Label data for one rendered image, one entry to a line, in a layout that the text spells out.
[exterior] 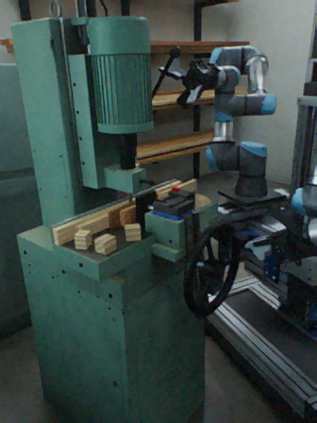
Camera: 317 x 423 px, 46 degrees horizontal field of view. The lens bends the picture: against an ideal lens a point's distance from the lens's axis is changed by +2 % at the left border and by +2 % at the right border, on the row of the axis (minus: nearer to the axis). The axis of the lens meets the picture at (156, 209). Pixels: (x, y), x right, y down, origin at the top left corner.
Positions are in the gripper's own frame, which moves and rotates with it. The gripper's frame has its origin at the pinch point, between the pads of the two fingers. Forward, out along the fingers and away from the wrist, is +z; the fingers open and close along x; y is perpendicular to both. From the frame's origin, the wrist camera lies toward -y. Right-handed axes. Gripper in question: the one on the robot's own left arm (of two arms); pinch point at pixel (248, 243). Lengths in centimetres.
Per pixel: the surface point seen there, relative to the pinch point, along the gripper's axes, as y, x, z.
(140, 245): -11.3, -23.1, 19.8
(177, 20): -212, 256, 161
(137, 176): -32.3, -12.0, 21.6
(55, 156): -51, -23, 44
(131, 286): -1.0, -27.3, 25.5
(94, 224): -22.7, -27.7, 31.0
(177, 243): -8.0, -16.1, 11.6
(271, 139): -59, 332, 151
